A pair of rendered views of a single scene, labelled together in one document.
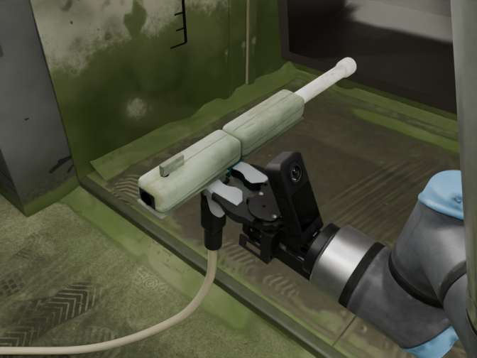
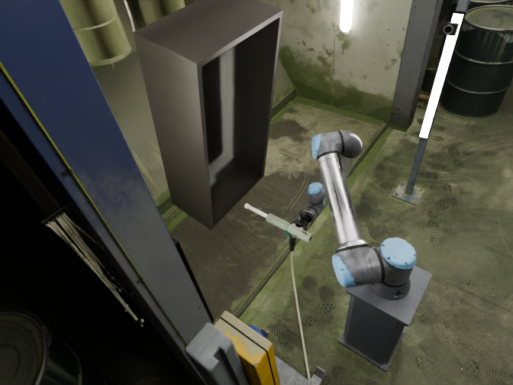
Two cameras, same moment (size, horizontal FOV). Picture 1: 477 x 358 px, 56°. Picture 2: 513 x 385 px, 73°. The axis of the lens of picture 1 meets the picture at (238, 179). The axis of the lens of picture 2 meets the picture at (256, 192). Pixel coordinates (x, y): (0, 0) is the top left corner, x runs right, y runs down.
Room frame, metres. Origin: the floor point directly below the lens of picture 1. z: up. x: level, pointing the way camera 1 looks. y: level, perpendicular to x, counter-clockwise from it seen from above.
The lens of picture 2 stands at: (0.65, 1.33, 2.20)
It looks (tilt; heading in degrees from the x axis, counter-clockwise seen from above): 45 degrees down; 272
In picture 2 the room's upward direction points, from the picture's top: 9 degrees counter-clockwise
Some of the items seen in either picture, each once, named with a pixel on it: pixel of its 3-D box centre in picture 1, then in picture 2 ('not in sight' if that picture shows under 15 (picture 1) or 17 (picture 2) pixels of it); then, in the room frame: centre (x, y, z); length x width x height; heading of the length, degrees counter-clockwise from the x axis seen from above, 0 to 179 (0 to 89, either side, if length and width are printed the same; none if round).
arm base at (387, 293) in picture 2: not in sight; (390, 276); (0.11, 0.51, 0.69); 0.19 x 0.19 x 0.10
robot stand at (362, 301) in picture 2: not in sight; (379, 312); (0.11, 0.51, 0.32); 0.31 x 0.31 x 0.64; 49
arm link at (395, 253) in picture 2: not in sight; (393, 260); (0.12, 0.51, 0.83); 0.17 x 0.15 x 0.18; 3
